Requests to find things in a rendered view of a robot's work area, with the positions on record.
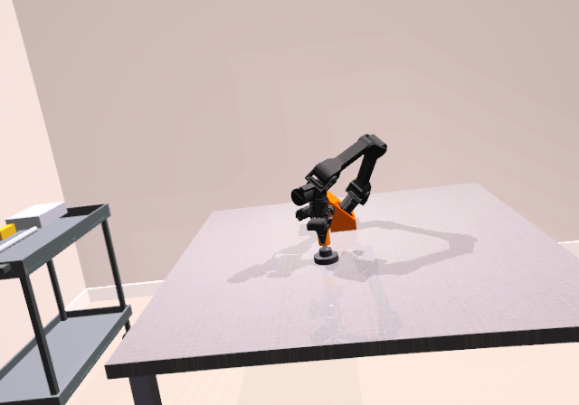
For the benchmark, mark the orange knob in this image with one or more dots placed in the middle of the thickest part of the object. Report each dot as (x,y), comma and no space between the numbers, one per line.
(327,241)

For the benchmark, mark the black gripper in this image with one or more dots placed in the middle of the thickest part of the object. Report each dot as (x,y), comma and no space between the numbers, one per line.
(322,221)

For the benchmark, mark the silver round pedestal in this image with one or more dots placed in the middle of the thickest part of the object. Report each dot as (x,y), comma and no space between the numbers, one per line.
(325,256)

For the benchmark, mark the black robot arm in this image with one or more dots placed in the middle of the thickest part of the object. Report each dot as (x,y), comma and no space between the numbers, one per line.
(328,171)

